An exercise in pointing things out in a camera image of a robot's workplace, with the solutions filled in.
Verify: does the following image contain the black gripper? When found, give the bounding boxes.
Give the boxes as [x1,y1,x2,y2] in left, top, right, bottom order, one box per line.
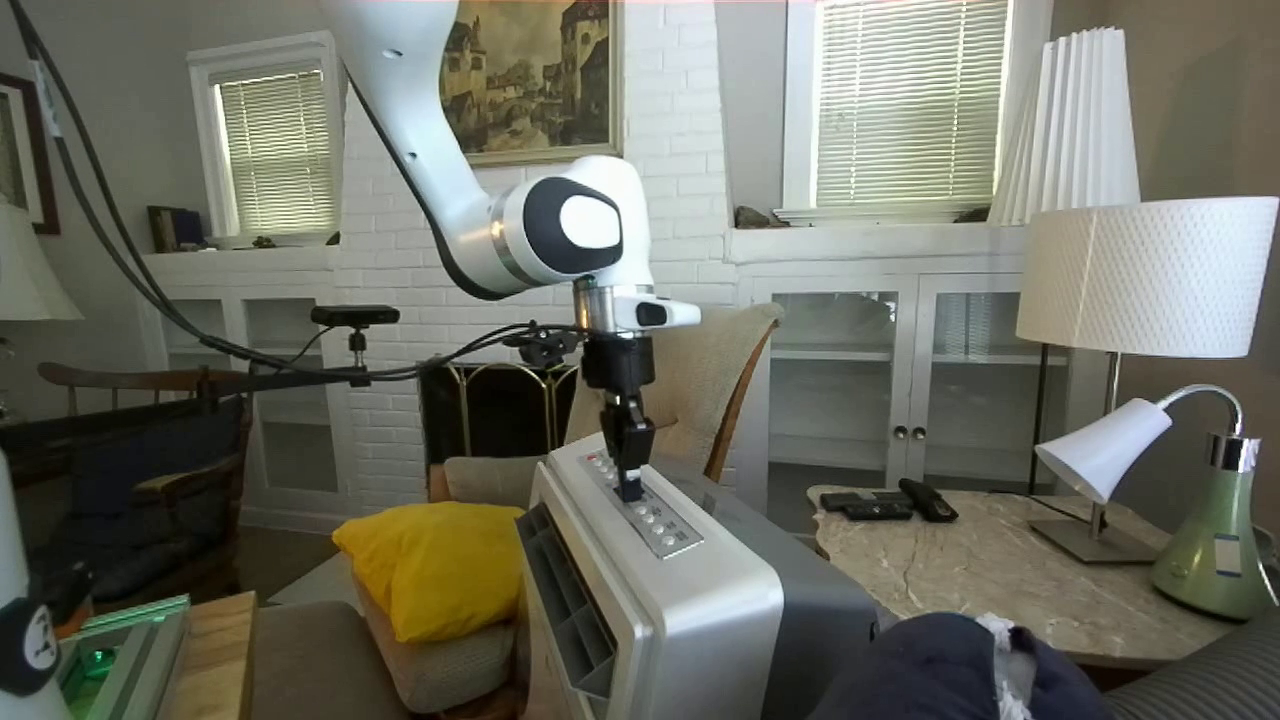
[574,332,654,505]

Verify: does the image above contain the white portable air conditioner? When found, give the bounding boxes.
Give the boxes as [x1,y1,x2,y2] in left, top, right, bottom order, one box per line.
[515,428,887,720]

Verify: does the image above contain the wooden chair cream throw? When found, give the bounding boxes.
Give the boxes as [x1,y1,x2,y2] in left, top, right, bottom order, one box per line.
[565,300,788,487]

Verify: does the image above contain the black gold fireplace screen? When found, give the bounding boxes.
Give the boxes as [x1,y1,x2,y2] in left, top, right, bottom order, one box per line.
[416,353,581,467]

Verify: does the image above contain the black remote control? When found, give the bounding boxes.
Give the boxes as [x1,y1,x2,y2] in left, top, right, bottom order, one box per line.
[894,476,964,526]
[839,493,918,525]
[815,487,876,518]

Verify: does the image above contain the white glass door cabinet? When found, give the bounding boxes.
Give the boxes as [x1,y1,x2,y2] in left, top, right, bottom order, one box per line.
[130,238,351,537]
[724,221,1117,537]

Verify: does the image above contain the yellow cushion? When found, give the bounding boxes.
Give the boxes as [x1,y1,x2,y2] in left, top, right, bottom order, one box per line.
[328,499,532,646]

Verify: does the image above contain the marble top side table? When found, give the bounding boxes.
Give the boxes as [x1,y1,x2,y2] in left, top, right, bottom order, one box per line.
[804,479,1277,671]

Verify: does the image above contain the framed landscape painting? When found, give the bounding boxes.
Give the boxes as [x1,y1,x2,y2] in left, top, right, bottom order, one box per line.
[436,0,627,168]

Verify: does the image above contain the navy blue blanket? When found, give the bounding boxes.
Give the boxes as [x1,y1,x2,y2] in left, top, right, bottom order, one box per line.
[807,607,1117,720]

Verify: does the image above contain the window with white blinds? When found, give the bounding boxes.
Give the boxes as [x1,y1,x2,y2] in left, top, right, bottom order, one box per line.
[780,0,1054,223]
[182,31,351,253]

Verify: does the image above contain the white knotted blanket tie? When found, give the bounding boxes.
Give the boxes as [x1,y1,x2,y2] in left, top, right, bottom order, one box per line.
[975,612,1041,720]

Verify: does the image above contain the light wooden table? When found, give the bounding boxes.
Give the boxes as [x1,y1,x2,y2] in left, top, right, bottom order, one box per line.
[159,588,261,720]

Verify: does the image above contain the small dark shelf object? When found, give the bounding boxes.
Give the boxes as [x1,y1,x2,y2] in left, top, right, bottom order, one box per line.
[145,199,211,256]

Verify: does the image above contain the dark wooden settee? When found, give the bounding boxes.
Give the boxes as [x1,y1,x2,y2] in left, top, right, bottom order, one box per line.
[0,355,255,607]

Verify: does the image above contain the floor lamp pleated white shade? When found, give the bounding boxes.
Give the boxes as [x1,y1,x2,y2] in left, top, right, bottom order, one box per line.
[989,22,1142,499]

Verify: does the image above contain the table lamp white drum shade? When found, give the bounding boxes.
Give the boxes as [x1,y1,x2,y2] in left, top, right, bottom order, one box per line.
[1010,190,1280,568]

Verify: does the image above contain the green lit electronic box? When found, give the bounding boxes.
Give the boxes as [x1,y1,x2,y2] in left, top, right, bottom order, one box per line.
[52,593,197,720]

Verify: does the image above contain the green desk lamp white shade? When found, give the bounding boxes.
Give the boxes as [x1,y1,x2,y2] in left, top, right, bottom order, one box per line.
[1033,378,1280,628]

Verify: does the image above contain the white conical lampshade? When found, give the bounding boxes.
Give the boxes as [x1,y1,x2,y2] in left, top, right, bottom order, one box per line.
[0,196,87,325]

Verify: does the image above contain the black stereo camera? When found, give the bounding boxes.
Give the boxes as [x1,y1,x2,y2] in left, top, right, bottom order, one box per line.
[306,300,404,332]

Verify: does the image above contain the black camera stand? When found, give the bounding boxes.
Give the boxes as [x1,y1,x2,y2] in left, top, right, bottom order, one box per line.
[197,325,374,398]

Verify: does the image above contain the white cylindrical post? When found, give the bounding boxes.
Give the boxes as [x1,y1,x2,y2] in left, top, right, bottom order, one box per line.
[0,436,70,720]

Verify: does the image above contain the dark framed wall picture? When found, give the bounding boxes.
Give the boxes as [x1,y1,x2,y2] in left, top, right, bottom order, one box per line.
[0,70,65,238]

